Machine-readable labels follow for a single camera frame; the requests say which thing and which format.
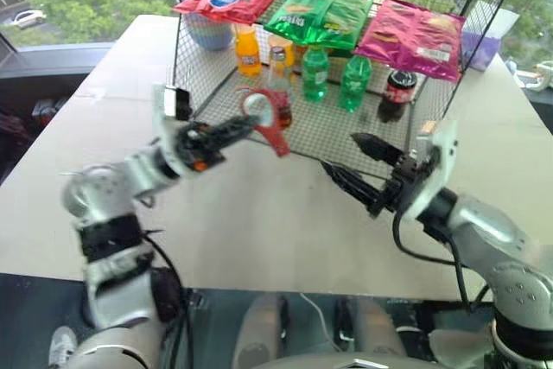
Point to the white parked car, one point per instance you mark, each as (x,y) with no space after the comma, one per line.
(28,18)

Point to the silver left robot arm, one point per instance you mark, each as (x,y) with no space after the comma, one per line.
(108,179)

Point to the glass bottle with red drink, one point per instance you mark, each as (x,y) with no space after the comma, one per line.
(278,79)

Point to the white object on windowsill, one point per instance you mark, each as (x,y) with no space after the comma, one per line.
(540,77)

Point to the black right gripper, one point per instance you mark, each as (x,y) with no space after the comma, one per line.
(408,174)

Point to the dark cola bottle red label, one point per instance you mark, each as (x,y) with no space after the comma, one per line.
(397,92)

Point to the light blue bowl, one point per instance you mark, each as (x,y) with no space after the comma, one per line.
(211,36)

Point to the orange soda bottle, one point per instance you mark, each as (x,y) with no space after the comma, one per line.
(247,58)

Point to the purple tissue box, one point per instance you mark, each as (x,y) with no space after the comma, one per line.
(484,49)

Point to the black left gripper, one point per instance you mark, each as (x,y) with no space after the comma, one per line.
(196,146)

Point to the white sneaker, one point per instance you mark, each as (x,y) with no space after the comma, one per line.
(62,345)

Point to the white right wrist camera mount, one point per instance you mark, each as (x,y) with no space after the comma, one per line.
(445,157)

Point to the grey rounded robot leg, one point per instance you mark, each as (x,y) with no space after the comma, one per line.
(376,326)
(259,326)

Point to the green plastic soda bottle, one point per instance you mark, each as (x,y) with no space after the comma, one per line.
(354,88)
(314,79)

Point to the pink chips bag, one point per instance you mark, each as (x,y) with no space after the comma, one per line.
(410,36)

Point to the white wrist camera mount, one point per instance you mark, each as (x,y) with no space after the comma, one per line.
(445,157)
(166,135)

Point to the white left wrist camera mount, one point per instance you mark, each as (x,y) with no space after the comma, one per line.
(166,135)

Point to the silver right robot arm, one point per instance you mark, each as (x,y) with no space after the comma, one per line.
(488,222)

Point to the green chips bag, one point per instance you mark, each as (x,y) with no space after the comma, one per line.
(315,14)

